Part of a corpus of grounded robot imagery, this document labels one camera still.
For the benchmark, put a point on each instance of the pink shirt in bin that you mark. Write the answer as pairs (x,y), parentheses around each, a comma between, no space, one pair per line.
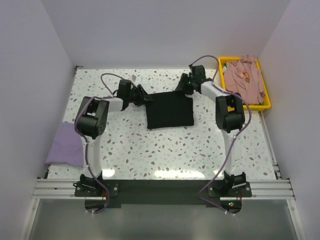
(244,77)

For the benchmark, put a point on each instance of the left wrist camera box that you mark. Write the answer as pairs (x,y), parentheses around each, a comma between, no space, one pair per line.
(133,78)

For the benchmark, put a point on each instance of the folded lavender t shirt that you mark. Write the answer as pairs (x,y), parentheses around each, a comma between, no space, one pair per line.
(67,148)

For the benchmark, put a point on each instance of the yellow plastic bin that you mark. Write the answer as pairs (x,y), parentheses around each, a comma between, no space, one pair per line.
(222,68)

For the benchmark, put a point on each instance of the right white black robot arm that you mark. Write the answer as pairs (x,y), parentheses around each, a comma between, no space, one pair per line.
(229,118)

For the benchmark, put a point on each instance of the black t shirt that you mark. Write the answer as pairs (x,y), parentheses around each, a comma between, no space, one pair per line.
(169,110)

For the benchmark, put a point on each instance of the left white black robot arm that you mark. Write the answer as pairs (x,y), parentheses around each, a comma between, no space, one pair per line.
(91,121)

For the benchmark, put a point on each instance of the aluminium extrusion rail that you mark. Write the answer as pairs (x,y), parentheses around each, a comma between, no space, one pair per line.
(253,190)

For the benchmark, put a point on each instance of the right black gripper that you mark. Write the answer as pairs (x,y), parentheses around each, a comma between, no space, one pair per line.
(181,86)

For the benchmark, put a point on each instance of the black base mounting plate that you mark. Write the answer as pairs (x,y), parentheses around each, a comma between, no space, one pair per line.
(209,195)

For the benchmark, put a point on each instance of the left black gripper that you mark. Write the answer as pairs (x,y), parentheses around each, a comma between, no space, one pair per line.
(143,96)

